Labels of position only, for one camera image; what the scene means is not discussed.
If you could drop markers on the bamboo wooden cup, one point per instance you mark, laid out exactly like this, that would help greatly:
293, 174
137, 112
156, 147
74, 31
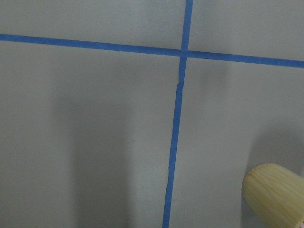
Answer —
276, 195

